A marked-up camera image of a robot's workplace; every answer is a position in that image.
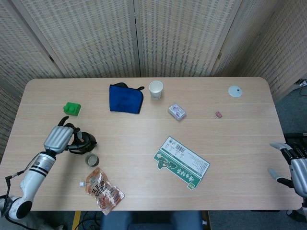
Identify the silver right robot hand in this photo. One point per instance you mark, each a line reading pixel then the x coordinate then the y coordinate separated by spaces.
pixel 299 172

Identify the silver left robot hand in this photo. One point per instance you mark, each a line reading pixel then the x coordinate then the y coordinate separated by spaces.
pixel 57 140

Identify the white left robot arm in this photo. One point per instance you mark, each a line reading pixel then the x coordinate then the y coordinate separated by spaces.
pixel 36 175

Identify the black ceramic cup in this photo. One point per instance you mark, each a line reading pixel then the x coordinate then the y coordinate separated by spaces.
pixel 92 161

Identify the green white package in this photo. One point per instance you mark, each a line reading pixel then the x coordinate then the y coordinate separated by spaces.
pixel 182 165

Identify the green toy building block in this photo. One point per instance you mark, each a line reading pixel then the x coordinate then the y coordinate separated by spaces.
pixel 72 109

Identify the brown peanut butter pouch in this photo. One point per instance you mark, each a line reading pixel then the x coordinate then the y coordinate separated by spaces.
pixel 103 191

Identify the blue folded cloth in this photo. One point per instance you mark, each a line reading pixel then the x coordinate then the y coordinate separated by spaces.
pixel 124 99

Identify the pink binder clip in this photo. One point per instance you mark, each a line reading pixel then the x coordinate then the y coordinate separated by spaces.
pixel 218 115

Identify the white round table grommet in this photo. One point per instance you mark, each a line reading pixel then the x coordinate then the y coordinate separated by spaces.
pixel 235 92

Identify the white paper cup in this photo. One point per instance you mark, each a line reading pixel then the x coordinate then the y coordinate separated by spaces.
pixel 156 92

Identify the woven folding screen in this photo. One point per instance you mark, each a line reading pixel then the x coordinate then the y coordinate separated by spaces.
pixel 96 36

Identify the clear box of purple clips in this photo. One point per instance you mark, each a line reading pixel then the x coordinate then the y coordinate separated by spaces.
pixel 177 112

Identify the blue seat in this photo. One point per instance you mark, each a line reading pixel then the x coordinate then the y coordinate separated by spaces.
pixel 151 220

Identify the black metal frame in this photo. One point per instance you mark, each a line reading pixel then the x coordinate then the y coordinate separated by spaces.
pixel 296 136

